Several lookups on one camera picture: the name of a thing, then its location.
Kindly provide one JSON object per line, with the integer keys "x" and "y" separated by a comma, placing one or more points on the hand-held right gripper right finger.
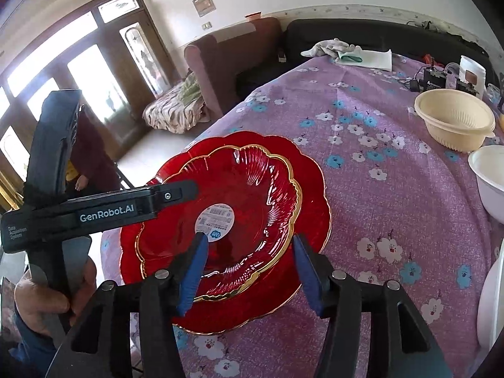
{"x": 307, "y": 275}

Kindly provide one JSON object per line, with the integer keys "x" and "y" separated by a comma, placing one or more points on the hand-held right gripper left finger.
{"x": 195, "y": 271}

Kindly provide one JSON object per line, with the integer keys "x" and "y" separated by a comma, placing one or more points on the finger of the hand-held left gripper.
{"x": 177, "y": 193}

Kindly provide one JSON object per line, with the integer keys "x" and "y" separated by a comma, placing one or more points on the small red gold-rimmed plate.
{"x": 244, "y": 189}

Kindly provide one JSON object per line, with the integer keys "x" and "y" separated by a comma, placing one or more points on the large red scalloped plate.
{"x": 311, "y": 189}

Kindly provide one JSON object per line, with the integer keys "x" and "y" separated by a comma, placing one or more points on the cream plastic bowl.
{"x": 453, "y": 118}

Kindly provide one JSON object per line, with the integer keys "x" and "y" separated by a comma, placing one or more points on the person's left forearm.
{"x": 31, "y": 352}

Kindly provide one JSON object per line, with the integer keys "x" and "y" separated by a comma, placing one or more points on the person's left hand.
{"x": 37, "y": 303}

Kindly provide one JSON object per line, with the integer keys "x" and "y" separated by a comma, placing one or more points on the printed blanket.
{"x": 169, "y": 110}

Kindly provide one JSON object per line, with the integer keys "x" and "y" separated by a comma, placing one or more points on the purple floral tablecloth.
{"x": 393, "y": 204}

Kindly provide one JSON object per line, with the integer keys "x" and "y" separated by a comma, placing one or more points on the wooden glass door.
{"x": 110, "y": 59}

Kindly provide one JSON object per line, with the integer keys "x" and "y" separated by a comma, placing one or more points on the maroon armchair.
{"x": 236, "y": 47}

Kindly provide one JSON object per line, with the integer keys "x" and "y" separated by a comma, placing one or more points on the white round container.
{"x": 490, "y": 303}

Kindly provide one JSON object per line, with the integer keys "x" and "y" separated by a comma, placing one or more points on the white crumpled cloth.
{"x": 327, "y": 47}

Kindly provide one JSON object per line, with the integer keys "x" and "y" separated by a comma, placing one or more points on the white bowl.
{"x": 492, "y": 173}

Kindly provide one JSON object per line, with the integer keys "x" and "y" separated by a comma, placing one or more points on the black electronic device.
{"x": 431, "y": 80}

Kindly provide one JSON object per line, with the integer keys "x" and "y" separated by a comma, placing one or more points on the black sofa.
{"x": 354, "y": 33}

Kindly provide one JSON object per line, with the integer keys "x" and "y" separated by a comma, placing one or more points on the white jar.
{"x": 472, "y": 73}

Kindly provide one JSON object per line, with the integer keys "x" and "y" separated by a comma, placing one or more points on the small wall plaque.
{"x": 204, "y": 4}

